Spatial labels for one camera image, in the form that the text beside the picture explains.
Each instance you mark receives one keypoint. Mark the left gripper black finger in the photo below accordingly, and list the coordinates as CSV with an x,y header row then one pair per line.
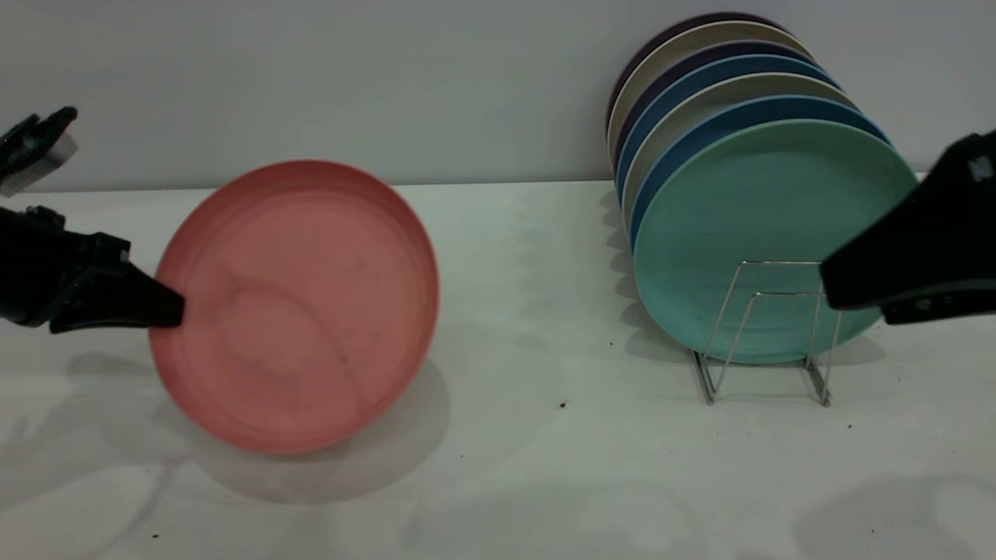
x,y
132,303

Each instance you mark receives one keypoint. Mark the pink round plate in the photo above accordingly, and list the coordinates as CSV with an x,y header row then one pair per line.
x,y
311,311

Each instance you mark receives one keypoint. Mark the blue round plate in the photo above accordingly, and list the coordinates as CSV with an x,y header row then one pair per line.
x,y
685,134
685,83

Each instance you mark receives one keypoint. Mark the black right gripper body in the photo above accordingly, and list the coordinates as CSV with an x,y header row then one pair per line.
x,y
987,194

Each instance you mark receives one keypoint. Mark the dark purple round plate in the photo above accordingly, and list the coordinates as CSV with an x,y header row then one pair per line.
x,y
685,65
646,56

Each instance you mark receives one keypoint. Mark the beige round plate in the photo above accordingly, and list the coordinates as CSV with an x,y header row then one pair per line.
x,y
685,45
685,107

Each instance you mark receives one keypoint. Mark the green round plate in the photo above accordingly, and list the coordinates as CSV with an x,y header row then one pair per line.
x,y
739,233

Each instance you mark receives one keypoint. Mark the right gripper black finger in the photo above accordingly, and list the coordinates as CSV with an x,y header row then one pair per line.
x,y
918,249
949,309

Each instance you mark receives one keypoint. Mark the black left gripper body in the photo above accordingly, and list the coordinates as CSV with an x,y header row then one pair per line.
x,y
39,264

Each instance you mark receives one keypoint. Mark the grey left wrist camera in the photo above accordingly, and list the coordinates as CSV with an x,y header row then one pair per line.
x,y
47,163

